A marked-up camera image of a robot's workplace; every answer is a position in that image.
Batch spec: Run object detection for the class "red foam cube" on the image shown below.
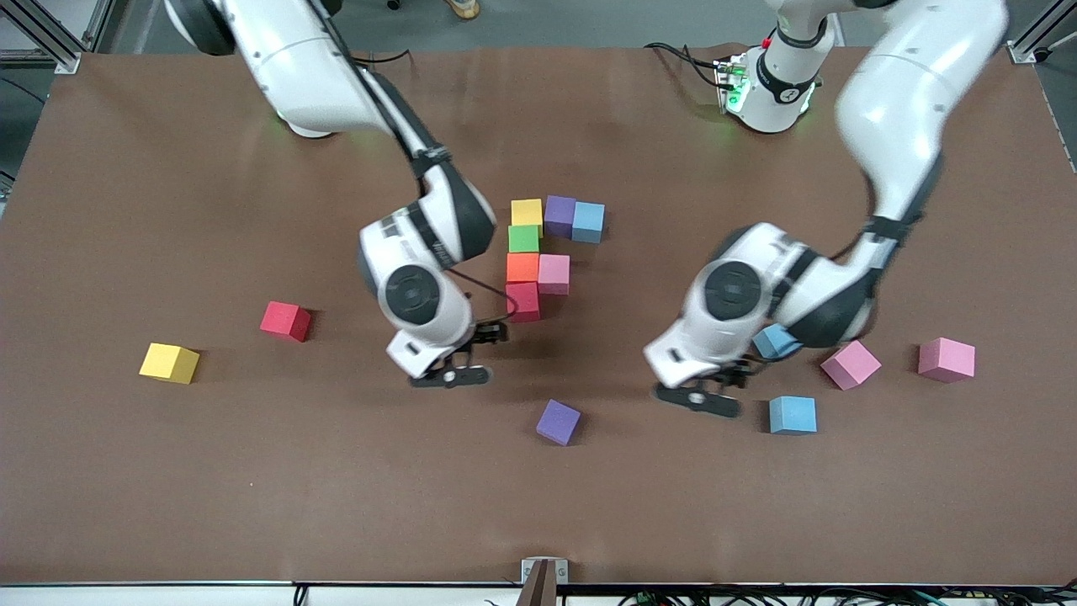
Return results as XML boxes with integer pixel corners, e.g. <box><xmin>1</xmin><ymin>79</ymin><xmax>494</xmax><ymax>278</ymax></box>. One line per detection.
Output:
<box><xmin>506</xmin><ymin>282</ymin><xmax>541</xmax><ymax>323</ymax></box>
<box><xmin>260</xmin><ymin>300</ymin><xmax>312</xmax><ymax>343</ymax></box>

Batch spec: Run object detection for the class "blue foam cube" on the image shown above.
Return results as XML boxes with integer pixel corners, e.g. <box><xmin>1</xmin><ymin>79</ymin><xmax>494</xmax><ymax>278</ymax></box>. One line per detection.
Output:
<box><xmin>751</xmin><ymin>324</ymin><xmax>804</xmax><ymax>363</ymax></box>
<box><xmin>572</xmin><ymin>202</ymin><xmax>606</xmax><ymax>245</ymax></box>
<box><xmin>769</xmin><ymin>396</ymin><xmax>818</xmax><ymax>435</ymax></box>

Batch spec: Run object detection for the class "pink foam cube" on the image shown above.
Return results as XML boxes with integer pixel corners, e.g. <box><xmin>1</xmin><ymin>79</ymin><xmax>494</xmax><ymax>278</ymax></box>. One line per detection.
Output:
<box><xmin>917</xmin><ymin>337</ymin><xmax>977</xmax><ymax>384</ymax></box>
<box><xmin>538</xmin><ymin>254</ymin><xmax>571</xmax><ymax>296</ymax></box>
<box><xmin>820</xmin><ymin>339</ymin><xmax>883</xmax><ymax>391</ymax></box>

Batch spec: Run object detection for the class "purple foam cube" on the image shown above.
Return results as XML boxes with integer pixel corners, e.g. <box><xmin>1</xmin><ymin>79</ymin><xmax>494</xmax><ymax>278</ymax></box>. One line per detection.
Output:
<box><xmin>536</xmin><ymin>399</ymin><xmax>582</xmax><ymax>447</ymax></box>
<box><xmin>544</xmin><ymin>195</ymin><xmax>578</xmax><ymax>239</ymax></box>

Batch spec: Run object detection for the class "brown table mat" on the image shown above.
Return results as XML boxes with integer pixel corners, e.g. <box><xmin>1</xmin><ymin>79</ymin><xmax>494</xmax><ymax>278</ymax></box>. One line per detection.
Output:
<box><xmin>0</xmin><ymin>42</ymin><xmax>1077</xmax><ymax>587</ymax></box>

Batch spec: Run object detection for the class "black cable bundle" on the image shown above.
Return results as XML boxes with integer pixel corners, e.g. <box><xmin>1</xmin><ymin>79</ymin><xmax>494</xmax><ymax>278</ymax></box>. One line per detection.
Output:
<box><xmin>618</xmin><ymin>587</ymin><xmax>1077</xmax><ymax>606</ymax></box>

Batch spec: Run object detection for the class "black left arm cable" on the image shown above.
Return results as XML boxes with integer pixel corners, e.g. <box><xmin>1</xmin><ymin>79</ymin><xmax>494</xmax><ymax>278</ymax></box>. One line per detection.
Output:
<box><xmin>829</xmin><ymin>168</ymin><xmax>943</xmax><ymax>262</ymax></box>

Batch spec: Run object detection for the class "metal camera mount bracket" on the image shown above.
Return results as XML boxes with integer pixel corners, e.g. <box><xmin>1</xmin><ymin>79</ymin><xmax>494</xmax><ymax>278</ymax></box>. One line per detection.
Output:
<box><xmin>515</xmin><ymin>557</ymin><xmax>570</xmax><ymax>606</ymax></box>

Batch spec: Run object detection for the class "black base cable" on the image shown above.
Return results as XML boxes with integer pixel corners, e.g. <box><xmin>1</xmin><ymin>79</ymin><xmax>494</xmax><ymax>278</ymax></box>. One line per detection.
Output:
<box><xmin>644</xmin><ymin>42</ymin><xmax>726</xmax><ymax>90</ymax></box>

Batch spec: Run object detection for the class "aluminium frame profile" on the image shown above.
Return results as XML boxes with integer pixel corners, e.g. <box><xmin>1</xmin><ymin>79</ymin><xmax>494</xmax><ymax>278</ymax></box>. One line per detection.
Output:
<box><xmin>1008</xmin><ymin>0</ymin><xmax>1077</xmax><ymax>66</ymax></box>
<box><xmin>0</xmin><ymin>0</ymin><xmax>82</xmax><ymax>75</ymax></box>

